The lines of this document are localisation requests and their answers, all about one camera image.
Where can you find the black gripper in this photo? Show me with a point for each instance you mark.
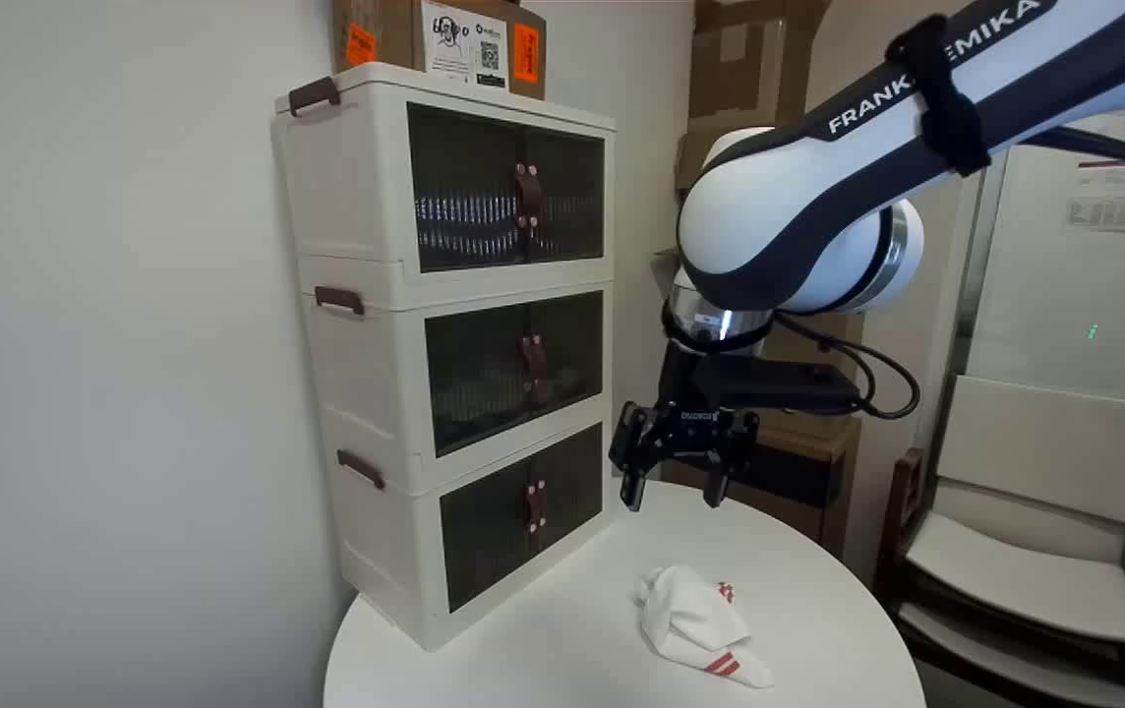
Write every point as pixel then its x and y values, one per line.
pixel 645 436

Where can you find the smoked cabinet door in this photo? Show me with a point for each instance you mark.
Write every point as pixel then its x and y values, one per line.
pixel 568 349
pixel 477 377

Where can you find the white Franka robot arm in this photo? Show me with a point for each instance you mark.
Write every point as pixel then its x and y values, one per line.
pixel 811 219

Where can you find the white three-tier storage cabinet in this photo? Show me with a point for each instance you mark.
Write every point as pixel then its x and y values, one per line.
pixel 417 198

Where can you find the stacked cardboard boxes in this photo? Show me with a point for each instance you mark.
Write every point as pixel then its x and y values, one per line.
pixel 748 148

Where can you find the white red-striped cloth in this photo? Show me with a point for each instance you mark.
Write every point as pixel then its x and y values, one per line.
pixel 695 623

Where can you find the white wooden chair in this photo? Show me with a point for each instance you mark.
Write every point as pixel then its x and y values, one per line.
pixel 1005 546

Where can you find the whiteboard panel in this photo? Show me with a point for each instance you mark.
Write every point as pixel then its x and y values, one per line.
pixel 1054 277

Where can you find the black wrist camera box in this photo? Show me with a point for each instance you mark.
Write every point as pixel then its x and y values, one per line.
pixel 758 383

